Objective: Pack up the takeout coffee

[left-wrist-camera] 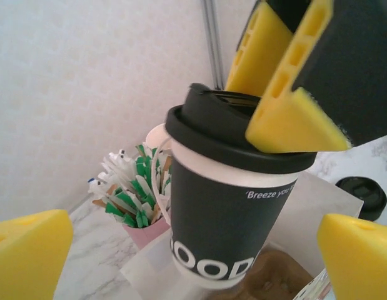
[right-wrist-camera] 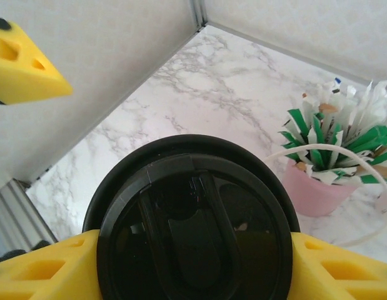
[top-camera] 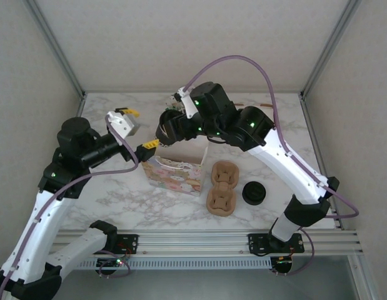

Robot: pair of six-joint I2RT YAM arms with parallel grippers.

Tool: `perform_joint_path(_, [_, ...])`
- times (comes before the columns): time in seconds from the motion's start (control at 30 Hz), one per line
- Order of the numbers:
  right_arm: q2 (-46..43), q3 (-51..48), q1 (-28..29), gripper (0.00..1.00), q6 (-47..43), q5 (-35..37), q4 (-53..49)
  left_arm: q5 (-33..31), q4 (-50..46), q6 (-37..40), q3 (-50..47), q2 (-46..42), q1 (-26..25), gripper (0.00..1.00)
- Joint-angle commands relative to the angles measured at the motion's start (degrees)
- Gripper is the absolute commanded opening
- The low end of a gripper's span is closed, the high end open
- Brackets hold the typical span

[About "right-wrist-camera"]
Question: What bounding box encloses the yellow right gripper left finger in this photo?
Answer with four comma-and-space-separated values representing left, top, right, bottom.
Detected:
0, 229, 103, 300

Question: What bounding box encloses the cartoon print paper gift bag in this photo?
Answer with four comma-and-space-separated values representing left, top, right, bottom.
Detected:
263, 142, 387, 248

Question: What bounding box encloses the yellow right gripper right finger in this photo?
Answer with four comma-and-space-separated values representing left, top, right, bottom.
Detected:
286, 231, 387, 300

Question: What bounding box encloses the pink holder cup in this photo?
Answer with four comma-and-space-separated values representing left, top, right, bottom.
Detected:
282, 159, 361, 218

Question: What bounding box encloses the black plastic cup lid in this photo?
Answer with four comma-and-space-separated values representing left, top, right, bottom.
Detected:
82, 134, 302, 300

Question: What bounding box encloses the white paper stick packet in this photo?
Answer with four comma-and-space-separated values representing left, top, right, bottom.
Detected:
318, 77, 347, 119
364, 79, 387, 126

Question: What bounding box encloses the aluminium corner post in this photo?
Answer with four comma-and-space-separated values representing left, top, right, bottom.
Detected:
189, 0, 209, 34

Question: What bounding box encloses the green white sugar packet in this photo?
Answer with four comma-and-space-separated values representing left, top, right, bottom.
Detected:
361, 124, 387, 151
279, 131, 309, 151
286, 108, 319, 148

